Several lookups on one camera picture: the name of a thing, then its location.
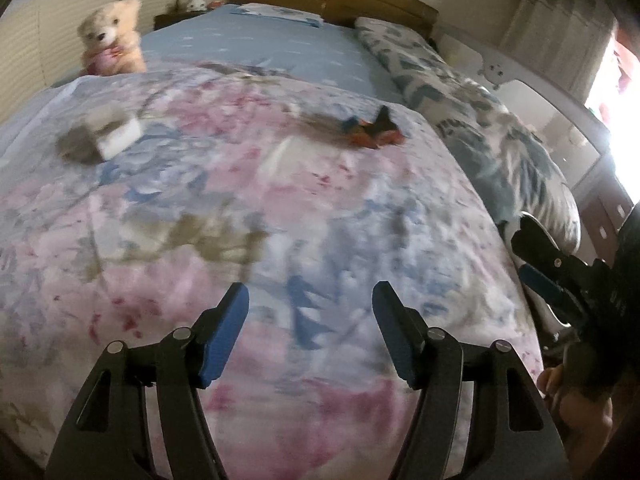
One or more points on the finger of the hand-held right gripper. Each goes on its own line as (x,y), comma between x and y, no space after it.
(545,287)
(540,245)

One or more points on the light curtain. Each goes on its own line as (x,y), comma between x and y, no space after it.
(565,25)

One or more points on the light blue pillow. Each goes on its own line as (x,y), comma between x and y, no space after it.
(280,12)

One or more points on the person's right hand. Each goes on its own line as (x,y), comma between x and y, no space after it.
(585,420)

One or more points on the cream sliding door wardrobe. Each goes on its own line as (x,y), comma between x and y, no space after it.
(50,35)

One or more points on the dark wooden nightstand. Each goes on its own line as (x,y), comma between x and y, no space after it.
(172,19)

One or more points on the cream teddy bear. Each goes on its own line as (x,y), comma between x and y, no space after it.
(107,30)

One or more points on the pink blue floral blanket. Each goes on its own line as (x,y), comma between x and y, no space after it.
(250,185)

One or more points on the orange and black small toy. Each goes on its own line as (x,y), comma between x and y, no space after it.
(372,130)

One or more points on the grey and white plush toy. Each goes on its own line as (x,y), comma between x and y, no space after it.
(117,137)

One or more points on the white crib with ghost print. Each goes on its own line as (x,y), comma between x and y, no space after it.
(525,90)

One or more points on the bed with blue sheet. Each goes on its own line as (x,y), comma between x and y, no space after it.
(250,45)

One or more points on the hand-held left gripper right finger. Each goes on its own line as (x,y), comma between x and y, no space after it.
(395,335)

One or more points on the blue white printed quilt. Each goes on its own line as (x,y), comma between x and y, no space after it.
(475,130)

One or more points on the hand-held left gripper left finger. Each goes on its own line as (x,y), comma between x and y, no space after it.
(227,330)

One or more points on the small white plush toy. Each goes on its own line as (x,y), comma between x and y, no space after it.
(197,2)

